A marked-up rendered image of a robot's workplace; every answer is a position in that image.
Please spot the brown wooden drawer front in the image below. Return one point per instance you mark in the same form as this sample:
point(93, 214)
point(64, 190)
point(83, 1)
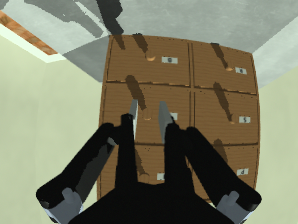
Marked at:
point(118, 102)
point(150, 168)
point(214, 113)
point(210, 70)
point(149, 61)
point(241, 161)

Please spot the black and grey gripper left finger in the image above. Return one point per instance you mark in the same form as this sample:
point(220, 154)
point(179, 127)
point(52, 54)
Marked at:
point(60, 197)

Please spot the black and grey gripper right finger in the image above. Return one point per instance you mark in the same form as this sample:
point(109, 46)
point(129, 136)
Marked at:
point(229, 194)

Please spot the brown chest of drawers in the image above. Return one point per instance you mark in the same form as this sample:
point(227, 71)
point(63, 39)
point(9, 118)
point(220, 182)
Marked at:
point(190, 88)

